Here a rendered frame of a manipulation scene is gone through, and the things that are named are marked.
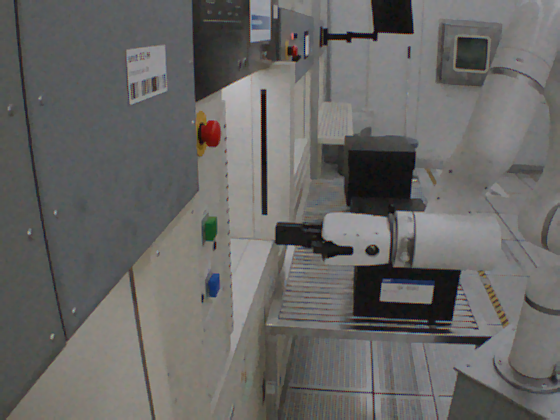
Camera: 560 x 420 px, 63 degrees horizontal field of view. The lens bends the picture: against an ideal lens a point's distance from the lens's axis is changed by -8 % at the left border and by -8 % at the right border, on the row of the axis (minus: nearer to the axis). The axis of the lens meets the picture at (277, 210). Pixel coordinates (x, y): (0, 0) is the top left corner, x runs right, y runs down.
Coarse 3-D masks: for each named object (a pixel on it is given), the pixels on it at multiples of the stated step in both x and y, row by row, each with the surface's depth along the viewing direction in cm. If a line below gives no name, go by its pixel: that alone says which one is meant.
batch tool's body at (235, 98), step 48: (192, 0) 62; (240, 48) 93; (240, 96) 140; (288, 96) 138; (240, 144) 145; (288, 144) 143; (240, 192) 150; (288, 192) 148; (240, 240) 154; (240, 288) 126; (240, 336) 107; (240, 384) 109
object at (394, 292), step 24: (384, 264) 126; (360, 288) 130; (384, 288) 129; (408, 288) 128; (432, 288) 127; (456, 288) 126; (360, 312) 132; (384, 312) 131; (408, 312) 130; (432, 312) 129
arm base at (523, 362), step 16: (528, 320) 102; (544, 320) 99; (528, 336) 103; (544, 336) 100; (496, 352) 114; (512, 352) 109; (528, 352) 103; (544, 352) 101; (496, 368) 109; (512, 368) 108; (528, 368) 104; (544, 368) 102; (512, 384) 104; (528, 384) 102; (544, 384) 101
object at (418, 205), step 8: (352, 200) 191; (360, 200) 191; (368, 200) 191; (376, 200) 191; (384, 200) 191; (392, 200) 182; (400, 200) 191; (408, 200) 191; (416, 200) 191; (352, 208) 183; (360, 208) 183; (368, 208) 182; (376, 208) 182; (384, 208) 182; (392, 208) 176; (400, 208) 182; (408, 208) 182; (416, 208) 183; (424, 208) 183; (384, 216) 175
